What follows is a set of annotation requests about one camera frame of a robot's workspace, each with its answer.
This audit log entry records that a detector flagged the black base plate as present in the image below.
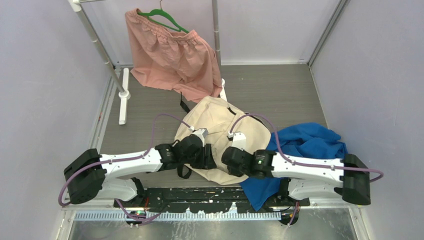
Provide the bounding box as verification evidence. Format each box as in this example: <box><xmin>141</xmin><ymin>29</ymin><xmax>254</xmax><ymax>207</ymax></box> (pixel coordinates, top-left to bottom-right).
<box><xmin>113</xmin><ymin>184</ymin><xmax>297</xmax><ymax>213</ymax></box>

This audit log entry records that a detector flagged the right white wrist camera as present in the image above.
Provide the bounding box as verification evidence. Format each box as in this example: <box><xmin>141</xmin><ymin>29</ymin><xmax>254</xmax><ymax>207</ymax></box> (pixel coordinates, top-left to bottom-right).
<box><xmin>227</xmin><ymin>132</ymin><xmax>247</xmax><ymax>151</ymax></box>

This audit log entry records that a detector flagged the green clothes hanger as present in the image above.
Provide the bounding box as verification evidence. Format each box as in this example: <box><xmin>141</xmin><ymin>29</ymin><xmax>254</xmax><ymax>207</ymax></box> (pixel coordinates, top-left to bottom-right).
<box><xmin>137</xmin><ymin>0</ymin><xmax>191</xmax><ymax>34</ymax></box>

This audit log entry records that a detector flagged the white slotted cable duct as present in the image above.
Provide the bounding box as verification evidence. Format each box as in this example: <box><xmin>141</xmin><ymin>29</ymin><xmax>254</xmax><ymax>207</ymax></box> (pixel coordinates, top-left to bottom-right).
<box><xmin>73</xmin><ymin>209</ymin><xmax>281</xmax><ymax>222</ymax></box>

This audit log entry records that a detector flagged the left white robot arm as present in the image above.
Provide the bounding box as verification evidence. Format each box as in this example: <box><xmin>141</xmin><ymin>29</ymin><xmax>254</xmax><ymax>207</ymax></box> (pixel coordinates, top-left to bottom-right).
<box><xmin>58</xmin><ymin>133</ymin><xmax>217</xmax><ymax>207</ymax></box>

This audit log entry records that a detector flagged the white clothes rack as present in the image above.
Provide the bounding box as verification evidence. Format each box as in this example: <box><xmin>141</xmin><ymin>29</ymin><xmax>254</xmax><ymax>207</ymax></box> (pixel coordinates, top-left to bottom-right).
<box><xmin>68</xmin><ymin>0</ymin><xmax>227</xmax><ymax>126</ymax></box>

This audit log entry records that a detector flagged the pink cloth garment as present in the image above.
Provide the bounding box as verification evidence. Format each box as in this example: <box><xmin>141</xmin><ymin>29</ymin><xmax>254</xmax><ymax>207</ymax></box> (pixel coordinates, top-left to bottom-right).
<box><xmin>124</xmin><ymin>8</ymin><xmax>223</xmax><ymax>103</ymax></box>

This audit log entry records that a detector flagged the blue cloth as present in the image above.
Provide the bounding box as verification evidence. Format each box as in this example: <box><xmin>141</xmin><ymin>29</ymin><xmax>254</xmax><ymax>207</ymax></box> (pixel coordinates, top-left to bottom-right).
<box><xmin>240</xmin><ymin>122</ymin><xmax>348</xmax><ymax>211</ymax></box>

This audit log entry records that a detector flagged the beige canvas backpack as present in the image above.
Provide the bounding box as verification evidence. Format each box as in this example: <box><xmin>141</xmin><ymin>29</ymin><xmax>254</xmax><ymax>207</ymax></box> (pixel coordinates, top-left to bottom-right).
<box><xmin>183</xmin><ymin>96</ymin><xmax>271</xmax><ymax>185</ymax></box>

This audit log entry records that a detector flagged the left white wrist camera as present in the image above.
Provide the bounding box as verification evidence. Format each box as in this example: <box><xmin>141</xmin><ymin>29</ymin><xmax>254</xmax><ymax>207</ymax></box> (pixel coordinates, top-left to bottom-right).
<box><xmin>192</xmin><ymin>128</ymin><xmax>209</xmax><ymax>146</ymax></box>

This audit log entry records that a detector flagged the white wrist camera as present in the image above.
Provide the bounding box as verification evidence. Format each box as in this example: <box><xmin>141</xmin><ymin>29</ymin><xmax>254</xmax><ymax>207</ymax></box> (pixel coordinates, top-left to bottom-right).
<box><xmin>192</xmin><ymin>128</ymin><xmax>209</xmax><ymax>146</ymax></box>
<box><xmin>227</xmin><ymin>132</ymin><xmax>247</xmax><ymax>151</ymax></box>

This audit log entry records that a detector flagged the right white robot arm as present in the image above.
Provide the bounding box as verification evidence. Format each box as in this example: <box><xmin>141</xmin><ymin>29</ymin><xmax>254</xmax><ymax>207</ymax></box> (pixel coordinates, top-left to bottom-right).
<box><xmin>221</xmin><ymin>146</ymin><xmax>371</xmax><ymax>206</ymax></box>

